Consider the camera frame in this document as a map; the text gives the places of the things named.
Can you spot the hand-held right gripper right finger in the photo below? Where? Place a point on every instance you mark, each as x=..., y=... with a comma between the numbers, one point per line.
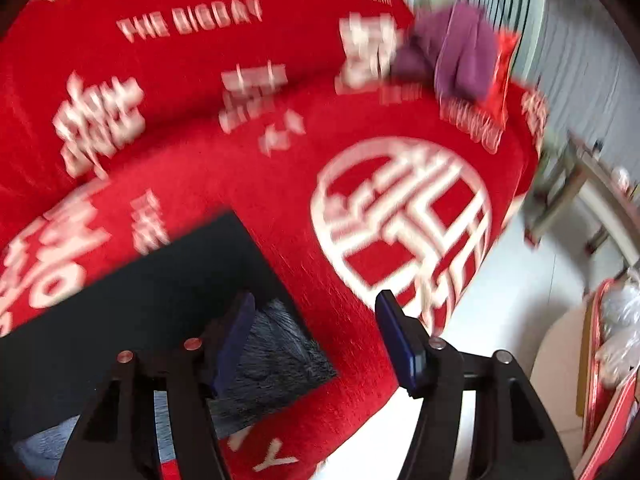
x=400, y=345

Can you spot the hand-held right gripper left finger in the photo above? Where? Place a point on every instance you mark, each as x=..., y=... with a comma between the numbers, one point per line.
x=234, y=340

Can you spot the black pants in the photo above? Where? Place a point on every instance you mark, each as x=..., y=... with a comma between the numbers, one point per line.
x=125, y=300

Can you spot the beige board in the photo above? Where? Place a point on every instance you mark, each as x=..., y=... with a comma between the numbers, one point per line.
x=557, y=375

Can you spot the red printed blanket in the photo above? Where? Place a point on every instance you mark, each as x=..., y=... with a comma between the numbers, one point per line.
x=225, y=160

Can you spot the clear plastic bag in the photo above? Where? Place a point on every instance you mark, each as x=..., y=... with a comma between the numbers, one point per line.
x=620, y=330

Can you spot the red box with bags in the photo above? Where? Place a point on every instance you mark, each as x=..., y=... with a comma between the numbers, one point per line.
x=615, y=425

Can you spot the wooden table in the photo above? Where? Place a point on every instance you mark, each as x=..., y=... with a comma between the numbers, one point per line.
x=570, y=185

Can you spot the red cloth pouch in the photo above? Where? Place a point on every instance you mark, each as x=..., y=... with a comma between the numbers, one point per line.
x=507, y=70

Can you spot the purple cloth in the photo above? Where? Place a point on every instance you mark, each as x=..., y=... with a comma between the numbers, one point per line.
x=465, y=50

